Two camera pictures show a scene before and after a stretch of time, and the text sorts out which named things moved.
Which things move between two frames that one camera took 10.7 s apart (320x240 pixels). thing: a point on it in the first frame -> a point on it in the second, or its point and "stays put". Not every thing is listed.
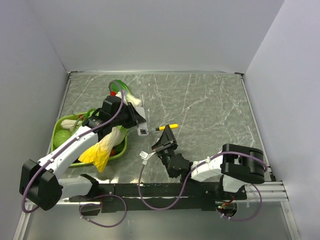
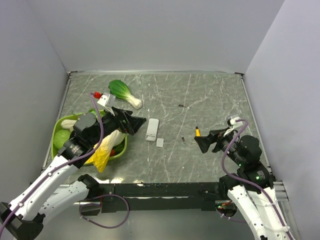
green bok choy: x=127 y=96 stays put
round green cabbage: x=60 y=136 stays put
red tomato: x=112 y=152 stays put
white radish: x=69 y=124 stays put
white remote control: x=142 y=127 -> x=152 y=129
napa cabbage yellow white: x=99 y=153 stays put
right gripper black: x=167 y=139 -> x=204 y=141
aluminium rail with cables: x=122 y=197 stays put
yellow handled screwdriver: x=172 y=126 -> x=197 y=130
